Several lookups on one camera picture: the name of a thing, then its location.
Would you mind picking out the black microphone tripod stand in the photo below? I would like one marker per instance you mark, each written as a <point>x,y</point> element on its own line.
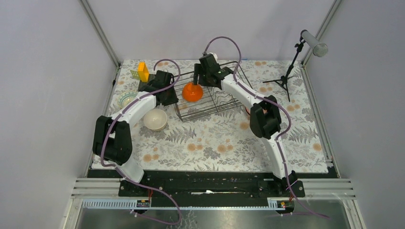
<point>283,80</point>

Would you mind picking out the orange bowl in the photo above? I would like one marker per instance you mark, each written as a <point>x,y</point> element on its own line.
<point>192,93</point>

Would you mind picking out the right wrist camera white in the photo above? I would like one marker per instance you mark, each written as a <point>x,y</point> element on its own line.
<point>214,55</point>

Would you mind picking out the silver microphone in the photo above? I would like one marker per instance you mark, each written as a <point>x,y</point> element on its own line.
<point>318,49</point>

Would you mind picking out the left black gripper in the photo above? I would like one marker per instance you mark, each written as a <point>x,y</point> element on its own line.
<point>173,99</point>

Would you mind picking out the orange yellow block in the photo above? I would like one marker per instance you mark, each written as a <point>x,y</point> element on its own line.
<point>143,72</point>

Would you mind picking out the beige bowl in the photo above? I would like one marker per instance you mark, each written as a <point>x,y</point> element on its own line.
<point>155,120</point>

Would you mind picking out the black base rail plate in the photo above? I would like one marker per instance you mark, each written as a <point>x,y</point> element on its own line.
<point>205,189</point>

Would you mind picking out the black wire dish rack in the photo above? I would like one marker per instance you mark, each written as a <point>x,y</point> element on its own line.
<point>213,102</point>

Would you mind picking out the floral patterned table mat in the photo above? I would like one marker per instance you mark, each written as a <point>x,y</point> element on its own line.
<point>225,142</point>

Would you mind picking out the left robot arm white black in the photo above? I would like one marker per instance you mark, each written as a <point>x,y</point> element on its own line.
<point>113,139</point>

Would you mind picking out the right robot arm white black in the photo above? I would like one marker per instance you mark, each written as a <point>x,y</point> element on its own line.
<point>265,118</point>

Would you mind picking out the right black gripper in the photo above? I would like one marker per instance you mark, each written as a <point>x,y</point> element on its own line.
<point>198,70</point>

